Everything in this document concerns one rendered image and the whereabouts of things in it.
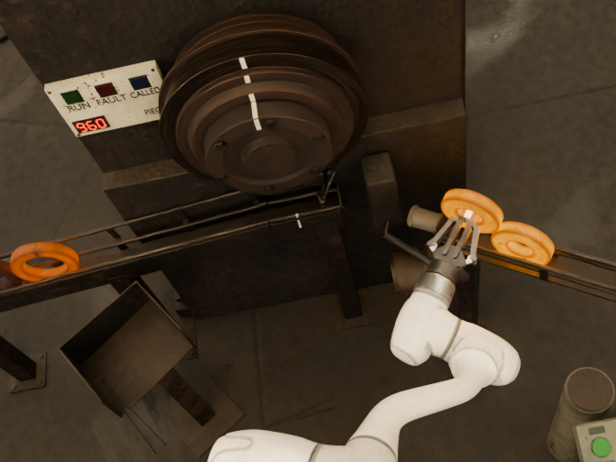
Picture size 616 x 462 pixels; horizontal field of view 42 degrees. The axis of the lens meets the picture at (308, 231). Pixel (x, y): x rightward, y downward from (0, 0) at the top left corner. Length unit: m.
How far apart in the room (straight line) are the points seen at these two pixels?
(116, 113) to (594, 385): 1.34
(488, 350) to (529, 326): 0.93
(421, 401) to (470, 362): 0.21
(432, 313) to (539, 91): 1.58
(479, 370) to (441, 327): 0.13
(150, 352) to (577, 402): 1.10
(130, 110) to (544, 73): 1.84
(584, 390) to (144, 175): 1.24
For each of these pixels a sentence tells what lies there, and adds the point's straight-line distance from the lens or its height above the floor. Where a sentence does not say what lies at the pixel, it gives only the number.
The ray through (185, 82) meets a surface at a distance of 1.71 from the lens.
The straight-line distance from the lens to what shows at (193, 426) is 2.77.
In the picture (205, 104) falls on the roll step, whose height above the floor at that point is 1.26.
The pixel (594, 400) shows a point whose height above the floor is 0.52.
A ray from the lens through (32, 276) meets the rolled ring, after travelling 2.43.
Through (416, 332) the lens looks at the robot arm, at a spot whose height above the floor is 0.84.
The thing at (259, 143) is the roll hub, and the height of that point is 1.17.
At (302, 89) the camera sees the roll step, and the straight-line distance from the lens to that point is 1.71.
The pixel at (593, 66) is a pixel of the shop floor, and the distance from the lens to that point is 3.37.
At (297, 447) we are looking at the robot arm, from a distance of 1.45.
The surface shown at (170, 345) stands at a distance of 2.22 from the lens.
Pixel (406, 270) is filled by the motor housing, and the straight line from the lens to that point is 2.27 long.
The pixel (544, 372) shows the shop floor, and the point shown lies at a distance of 2.72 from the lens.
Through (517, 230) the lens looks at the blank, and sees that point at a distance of 2.02.
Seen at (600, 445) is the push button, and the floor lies 0.61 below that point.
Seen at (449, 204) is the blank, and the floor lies 0.82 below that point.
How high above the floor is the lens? 2.55
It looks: 59 degrees down
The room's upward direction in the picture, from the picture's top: 19 degrees counter-clockwise
